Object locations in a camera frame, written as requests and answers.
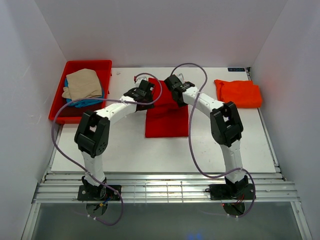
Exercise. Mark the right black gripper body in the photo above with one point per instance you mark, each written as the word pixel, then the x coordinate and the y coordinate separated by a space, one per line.
pixel 180 103

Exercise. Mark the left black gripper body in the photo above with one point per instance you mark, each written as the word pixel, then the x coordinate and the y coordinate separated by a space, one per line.
pixel 148 106

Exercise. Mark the red t shirt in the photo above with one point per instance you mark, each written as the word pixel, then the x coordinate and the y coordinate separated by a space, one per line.
pixel 166 119

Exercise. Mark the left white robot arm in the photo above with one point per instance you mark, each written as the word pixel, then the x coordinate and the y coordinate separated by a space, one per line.
pixel 92 135

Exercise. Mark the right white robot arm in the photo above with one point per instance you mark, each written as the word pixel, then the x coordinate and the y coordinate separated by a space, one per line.
pixel 225 125

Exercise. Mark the beige folded t shirt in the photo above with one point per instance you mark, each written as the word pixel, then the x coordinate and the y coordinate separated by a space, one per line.
pixel 83 83

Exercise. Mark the blue folded t shirt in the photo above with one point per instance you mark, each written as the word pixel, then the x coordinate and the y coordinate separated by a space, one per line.
pixel 81 103

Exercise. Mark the blue table label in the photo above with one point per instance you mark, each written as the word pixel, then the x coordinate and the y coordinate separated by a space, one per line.
pixel 236 69

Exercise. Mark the folded orange t shirt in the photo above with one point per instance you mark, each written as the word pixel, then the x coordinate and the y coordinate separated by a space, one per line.
pixel 244 94

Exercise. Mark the red plastic bin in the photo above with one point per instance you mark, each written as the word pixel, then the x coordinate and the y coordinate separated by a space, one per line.
pixel 72 115

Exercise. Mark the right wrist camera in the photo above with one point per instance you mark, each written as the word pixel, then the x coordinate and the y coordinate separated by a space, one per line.
pixel 174 81

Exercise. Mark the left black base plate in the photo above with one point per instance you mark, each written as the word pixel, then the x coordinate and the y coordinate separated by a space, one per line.
pixel 98 193

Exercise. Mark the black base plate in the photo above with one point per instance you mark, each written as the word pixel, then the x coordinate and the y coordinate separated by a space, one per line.
pixel 98 193
pixel 225 192

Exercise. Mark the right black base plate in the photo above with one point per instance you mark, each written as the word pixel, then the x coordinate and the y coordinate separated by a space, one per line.
pixel 225 192

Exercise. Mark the aluminium rail frame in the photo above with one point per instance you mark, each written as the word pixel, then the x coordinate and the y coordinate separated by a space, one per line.
pixel 169 181

